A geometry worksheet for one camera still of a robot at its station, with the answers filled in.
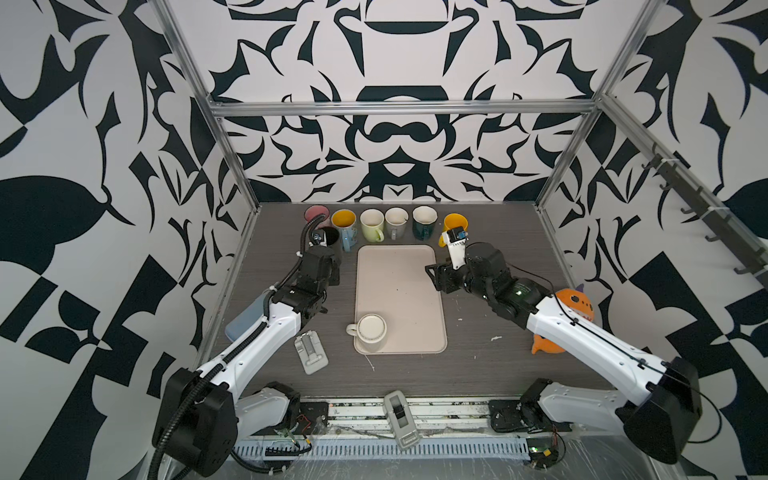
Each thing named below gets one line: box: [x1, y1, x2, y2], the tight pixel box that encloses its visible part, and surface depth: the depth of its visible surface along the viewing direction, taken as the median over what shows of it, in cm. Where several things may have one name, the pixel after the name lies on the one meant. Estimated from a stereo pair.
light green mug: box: [359, 208, 385, 243], surface depth 105 cm
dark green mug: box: [412, 205, 439, 241], surface depth 106 cm
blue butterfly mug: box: [331, 208, 358, 252], surface depth 104 cm
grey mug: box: [384, 206, 410, 241], surface depth 105 cm
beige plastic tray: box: [354, 244, 448, 355], surface depth 93 cm
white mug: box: [346, 314, 387, 353], surface depth 83 cm
